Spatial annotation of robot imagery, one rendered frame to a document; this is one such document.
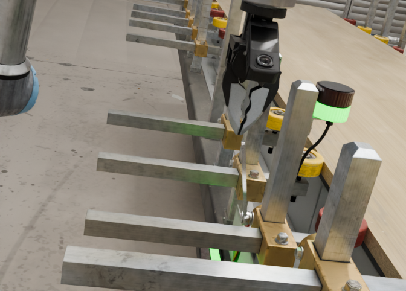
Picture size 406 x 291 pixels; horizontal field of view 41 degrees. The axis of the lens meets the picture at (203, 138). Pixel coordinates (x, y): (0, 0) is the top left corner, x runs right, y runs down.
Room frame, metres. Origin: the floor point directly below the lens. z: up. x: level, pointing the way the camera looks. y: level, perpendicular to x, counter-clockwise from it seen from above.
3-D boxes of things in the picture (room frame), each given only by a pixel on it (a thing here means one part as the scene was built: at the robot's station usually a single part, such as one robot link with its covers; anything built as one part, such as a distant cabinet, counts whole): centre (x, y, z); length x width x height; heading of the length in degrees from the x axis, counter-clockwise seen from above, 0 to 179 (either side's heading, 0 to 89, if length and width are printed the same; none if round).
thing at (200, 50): (2.28, 0.08, 0.81); 0.13 x 0.06 x 0.05; 9
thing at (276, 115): (1.29, -0.17, 0.85); 0.08 x 0.08 x 0.11
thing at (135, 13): (2.75, 0.25, 0.82); 0.43 x 0.03 x 0.04; 99
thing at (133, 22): (2.50, 0.21, 0.82); 0.43 x 0.03 x 0.04; 99
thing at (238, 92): (0.87, -0.04, 1.04); 0.06 x 0.03 x 0.09; 9
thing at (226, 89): (0.84, -0.04, 1.09); 0.05 x 0.02 x 0.09; 99
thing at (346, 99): (0.83, -0.19, 1.10); 0.06 x 0.06 x 0.02
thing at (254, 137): (1.07, -0.10, 0.86); 0.03 x 0.03 x 0.48; 9
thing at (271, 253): (0.80, -0.15, 0.85); 0.13 x 0.06 x 0.05; 9
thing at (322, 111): (0.83, -0.19, 1.07); 0.06 x 0.06 x 0.02
